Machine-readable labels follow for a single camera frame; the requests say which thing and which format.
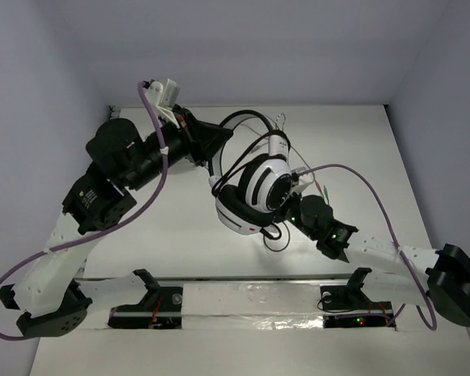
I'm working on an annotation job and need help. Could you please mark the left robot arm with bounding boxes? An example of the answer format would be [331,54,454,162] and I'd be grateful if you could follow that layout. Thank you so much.
[0,107,233,341]

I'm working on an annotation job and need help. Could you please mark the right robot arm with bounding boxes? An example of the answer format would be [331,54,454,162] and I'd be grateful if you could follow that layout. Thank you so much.
[276,194,470,327]

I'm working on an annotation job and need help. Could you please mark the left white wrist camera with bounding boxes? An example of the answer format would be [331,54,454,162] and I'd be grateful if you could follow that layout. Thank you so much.
[145,78,180,128]

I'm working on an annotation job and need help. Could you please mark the black white headphones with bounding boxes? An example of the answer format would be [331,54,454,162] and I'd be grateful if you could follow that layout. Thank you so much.
[208,110,292,240]

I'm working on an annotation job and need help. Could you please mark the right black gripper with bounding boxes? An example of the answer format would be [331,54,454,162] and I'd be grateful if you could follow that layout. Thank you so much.
[255,185,320,241]

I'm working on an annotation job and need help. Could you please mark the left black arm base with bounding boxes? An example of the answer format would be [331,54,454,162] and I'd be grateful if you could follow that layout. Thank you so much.
[107,269,183,330]

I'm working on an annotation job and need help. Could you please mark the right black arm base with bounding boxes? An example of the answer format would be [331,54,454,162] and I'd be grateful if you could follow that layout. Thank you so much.
[317,268,396,329]

